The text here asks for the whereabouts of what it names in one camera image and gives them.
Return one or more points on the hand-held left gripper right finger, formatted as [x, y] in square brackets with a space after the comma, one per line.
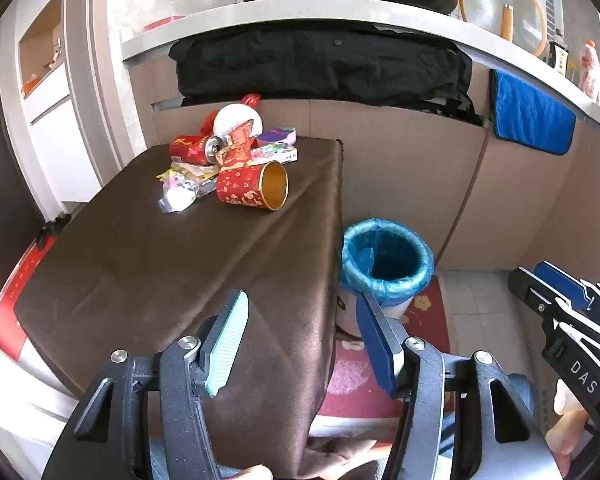
[375, 345]

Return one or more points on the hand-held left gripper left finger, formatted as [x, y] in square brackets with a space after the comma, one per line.
[227, 345]

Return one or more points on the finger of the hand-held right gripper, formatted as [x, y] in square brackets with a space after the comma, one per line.
[530, 290]
[562, 282]

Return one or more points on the white trash bin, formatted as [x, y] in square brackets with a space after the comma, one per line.
[347, 310]

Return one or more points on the red drink can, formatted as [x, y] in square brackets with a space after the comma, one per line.
[190, 149]

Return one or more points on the blue-lined trash bin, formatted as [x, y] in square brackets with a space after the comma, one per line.
[405, 250]

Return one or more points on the person's right hand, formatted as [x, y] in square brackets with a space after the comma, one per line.
[565, 435]

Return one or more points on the red patterned floor mat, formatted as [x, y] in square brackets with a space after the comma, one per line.
[425, 330]

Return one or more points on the brown tablecloth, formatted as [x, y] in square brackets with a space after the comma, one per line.
[155, 270]

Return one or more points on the clear crumpled plastic packet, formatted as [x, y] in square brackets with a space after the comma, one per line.
[177, 197]

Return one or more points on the red paper cup gold inside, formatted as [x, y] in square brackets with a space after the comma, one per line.
[237, 185]

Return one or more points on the colourful snack packet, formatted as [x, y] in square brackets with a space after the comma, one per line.
[200, 180]

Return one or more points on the blue towel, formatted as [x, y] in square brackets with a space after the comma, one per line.
[530, 110]

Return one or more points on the beige kitchen cabinet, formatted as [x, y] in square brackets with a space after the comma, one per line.
[405, 160]

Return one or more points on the yellow snack packet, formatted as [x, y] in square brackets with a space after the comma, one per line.
[169, 174]

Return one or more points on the colourful flat box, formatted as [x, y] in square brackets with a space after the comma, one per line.
[280, 154]

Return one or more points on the red gold paper box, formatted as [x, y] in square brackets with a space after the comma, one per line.
[237, 145]

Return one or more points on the black slippers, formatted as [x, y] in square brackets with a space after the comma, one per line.
[52, 230]

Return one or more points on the red doormat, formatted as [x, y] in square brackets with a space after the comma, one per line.
[20, 300]

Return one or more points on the purple box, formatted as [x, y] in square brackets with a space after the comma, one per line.
[277, 136]

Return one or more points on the orange drink bottle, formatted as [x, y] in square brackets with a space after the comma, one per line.
[587, 65]

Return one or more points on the small black white box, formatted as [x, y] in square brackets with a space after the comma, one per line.
[559, 57]

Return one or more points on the glass lid orange rim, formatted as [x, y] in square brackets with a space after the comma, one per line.
[485, 5]

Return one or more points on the black cloth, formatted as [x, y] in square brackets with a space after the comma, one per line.
[305, 65]

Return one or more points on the white cabinet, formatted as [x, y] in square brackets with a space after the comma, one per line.
[55, 110]

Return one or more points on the red tray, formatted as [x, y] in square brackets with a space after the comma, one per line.
[165, 22]

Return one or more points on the white kitchen counter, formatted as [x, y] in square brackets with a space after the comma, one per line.
[280, 12]

